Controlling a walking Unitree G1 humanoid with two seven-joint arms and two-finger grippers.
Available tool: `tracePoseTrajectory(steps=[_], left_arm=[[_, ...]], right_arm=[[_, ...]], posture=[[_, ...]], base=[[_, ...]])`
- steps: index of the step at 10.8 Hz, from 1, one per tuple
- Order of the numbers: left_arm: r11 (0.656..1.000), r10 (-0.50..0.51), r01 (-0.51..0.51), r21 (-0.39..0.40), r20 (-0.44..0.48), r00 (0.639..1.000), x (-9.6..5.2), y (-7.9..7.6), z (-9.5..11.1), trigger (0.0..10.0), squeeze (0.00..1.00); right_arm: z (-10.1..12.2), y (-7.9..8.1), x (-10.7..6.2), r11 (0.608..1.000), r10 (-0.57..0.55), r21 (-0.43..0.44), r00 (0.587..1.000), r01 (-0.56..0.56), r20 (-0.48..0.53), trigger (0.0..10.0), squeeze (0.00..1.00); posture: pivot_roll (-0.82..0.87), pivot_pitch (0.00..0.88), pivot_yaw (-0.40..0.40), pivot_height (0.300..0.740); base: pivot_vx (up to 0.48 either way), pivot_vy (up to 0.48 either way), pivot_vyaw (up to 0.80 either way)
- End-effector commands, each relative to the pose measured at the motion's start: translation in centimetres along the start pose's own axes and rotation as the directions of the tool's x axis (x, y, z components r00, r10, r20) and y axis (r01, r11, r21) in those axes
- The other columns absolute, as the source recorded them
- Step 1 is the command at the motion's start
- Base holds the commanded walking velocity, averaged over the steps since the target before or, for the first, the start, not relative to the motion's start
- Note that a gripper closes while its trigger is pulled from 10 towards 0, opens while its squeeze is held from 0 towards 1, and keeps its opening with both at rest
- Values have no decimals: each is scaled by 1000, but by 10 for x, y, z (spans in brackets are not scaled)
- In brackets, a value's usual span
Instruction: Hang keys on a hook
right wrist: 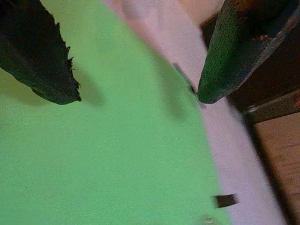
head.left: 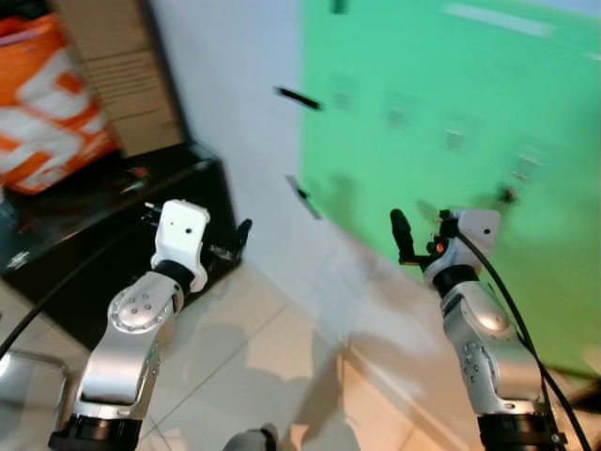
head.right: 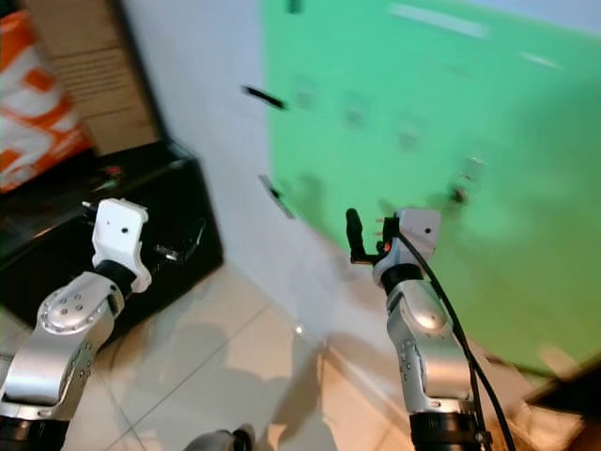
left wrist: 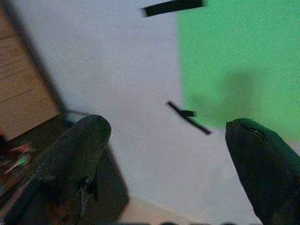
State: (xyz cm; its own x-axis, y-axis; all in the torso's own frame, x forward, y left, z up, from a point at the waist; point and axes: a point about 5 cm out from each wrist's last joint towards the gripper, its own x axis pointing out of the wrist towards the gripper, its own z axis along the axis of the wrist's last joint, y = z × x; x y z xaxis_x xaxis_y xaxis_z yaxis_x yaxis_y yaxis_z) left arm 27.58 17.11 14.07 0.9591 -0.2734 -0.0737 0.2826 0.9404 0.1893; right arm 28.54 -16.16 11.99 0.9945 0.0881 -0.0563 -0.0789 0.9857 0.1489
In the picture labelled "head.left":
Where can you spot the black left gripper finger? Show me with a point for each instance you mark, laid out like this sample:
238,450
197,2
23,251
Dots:
243,237
151,213

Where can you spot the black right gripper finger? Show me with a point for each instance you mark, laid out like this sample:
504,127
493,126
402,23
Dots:
404,235

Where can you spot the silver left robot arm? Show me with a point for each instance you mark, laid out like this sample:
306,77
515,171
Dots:
122,348

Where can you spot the keys with green red tags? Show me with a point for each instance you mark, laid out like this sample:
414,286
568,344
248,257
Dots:
139,175

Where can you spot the clear adhesive metal hook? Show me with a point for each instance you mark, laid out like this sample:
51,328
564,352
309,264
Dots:
454,138
343,94
526,169
399,112

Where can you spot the black tape strip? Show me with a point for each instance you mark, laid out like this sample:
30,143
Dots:
299,98
339,6
302,197

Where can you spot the black glossy cabinet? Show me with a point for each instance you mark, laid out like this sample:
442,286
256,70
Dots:
56,235

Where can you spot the brown cardboard box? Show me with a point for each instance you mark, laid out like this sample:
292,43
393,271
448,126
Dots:
122,85

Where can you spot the orange and white bag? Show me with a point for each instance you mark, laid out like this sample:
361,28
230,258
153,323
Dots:
47,122

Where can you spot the grey robot foot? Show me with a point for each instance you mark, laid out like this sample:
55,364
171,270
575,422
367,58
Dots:
249,442

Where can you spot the long white tape strip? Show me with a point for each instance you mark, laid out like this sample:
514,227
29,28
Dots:
498,20

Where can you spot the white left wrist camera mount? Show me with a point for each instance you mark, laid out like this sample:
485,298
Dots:
178,230

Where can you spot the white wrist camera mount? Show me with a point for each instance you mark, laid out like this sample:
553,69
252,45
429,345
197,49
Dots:
479,225
178,230

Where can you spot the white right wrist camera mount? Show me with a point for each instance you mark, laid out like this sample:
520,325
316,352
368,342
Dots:
479,225

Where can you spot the green wall sheet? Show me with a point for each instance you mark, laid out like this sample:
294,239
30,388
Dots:
423,56

